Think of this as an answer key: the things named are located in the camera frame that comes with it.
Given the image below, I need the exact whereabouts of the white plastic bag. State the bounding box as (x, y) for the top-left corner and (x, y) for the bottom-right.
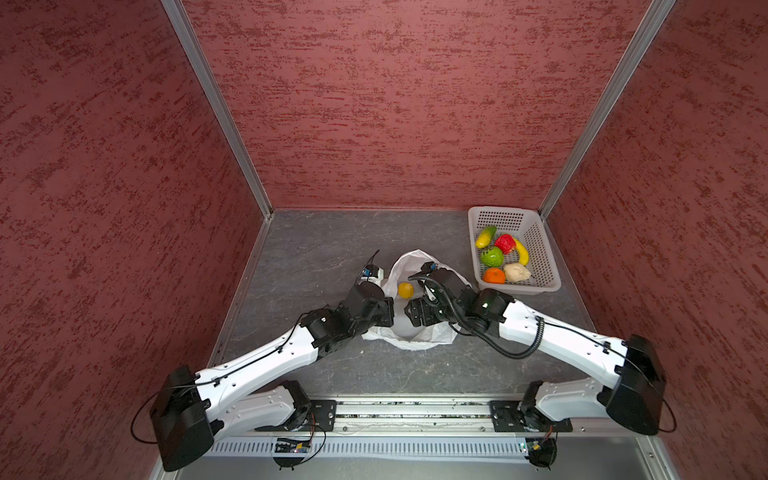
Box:
(362, 249), (471, 351)

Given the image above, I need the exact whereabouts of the orange toy fruit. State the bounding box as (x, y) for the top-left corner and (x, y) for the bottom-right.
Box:
(482, 267), (507, 284)

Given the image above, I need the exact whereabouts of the green toy fruit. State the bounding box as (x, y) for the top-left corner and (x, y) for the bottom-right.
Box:
(480, 246), (505, 268)

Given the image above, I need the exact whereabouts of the beige toy fruit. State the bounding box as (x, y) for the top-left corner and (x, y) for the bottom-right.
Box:
(503, 262), (532, 283)

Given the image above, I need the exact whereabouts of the white perforated plastic basket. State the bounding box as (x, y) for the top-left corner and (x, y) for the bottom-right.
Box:
(468, 206), (561, 296)

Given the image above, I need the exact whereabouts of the red toy fruit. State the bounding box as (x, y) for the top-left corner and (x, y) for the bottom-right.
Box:
(494, 234), (517, 255)

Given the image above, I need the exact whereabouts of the yellow toy banana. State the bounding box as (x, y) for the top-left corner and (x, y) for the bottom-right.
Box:
(515, 239), (530, 266)

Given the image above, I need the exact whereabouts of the yellow toy lemon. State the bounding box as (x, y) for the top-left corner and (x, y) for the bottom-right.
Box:
(475, 225), (497, 250)

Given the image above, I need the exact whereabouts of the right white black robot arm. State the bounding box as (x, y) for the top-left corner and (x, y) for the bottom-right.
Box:
(405, 278), (666, 436)

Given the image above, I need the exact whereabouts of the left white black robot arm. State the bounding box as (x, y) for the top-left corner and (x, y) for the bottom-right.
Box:
(149, 281), (394, 472)

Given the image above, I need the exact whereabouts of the small yellow round fruit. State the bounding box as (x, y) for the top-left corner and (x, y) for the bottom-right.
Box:
(397, 282), (415, 299)

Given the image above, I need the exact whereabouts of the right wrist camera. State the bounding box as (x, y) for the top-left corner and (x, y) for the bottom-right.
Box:
(420, 262), (468, 298)

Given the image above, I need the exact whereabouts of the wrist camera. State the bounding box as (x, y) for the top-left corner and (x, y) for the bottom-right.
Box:
(357, 264), (385, 286)
(420, 262), (468, 298)

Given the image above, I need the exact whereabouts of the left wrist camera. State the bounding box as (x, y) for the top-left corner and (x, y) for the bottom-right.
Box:
(357, 264), (385, 286)

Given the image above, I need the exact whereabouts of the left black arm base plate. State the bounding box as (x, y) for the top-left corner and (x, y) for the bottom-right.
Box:
(281, 400), (338, 432)

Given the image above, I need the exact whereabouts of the aluminium front rail frame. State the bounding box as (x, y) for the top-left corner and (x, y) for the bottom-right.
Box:
(149, 394), (679, 480)

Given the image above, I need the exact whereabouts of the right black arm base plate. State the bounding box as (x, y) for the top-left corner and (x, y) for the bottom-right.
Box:
(489, 400), (573, 434)

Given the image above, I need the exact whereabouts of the left circuit board under rail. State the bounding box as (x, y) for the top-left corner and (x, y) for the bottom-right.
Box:
(272, 438), (313, 470)

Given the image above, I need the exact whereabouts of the circuit board under rail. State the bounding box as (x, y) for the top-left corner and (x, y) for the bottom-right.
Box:
(272, 438), (313, 470)
(525, 437), (558, 469)

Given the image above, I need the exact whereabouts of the right circuit board under rail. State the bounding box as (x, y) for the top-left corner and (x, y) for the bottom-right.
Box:
(525, 437), (558, 469)

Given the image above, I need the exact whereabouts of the left aluminium corner post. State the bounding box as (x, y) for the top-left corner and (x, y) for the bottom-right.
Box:
(161, 0), (274, 221)

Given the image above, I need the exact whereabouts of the aluminium corner post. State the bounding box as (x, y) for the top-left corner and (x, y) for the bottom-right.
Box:
(161, 0), (274, 221)
(539, 0), (676, 222)

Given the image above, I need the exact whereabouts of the right aluminium corner post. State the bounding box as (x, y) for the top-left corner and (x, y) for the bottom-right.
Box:
(539, 0), (676, 222)

